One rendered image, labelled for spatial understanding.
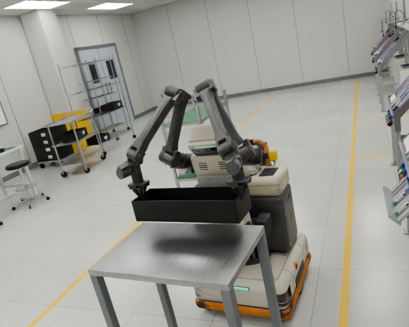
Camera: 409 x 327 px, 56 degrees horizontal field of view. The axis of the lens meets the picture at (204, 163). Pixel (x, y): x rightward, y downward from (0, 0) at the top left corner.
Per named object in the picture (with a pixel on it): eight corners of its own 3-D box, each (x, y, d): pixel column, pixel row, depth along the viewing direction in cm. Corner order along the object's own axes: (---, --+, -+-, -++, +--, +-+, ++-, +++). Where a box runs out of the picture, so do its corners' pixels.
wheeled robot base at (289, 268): (232, 254, 306) (226, 226, 299) (313, 259, 276) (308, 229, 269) (195, 311, 250) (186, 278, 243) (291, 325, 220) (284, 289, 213)
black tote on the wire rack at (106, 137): (99, 144, 765) (97, 137, 761) (87, 145, 777) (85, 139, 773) (110, 138, 799) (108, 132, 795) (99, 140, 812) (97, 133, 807)
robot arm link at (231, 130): (215, 78, 198) (199, 89, 201) (208, 76, 185) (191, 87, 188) (257, 154, 197) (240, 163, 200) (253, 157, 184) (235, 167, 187)
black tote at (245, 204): (252, 207, 184) (248, 185, 181) (239, 224, 170) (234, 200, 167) (154, 207, 211) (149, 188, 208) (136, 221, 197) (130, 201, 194)
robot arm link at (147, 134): (186, 95, 198) (171, 89, 203) (181, 89, 193) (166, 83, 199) (141, 165, 192) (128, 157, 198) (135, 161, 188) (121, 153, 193)
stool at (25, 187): (8, 213, 537) (-8, 172, 519) (24, 199, 588) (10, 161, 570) (43, 206, 535) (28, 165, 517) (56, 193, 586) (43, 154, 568)
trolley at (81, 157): (61, 178, 666) (42, 122, 637) (82, 161, 751) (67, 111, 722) (89, 172, 657) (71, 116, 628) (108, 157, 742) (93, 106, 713)
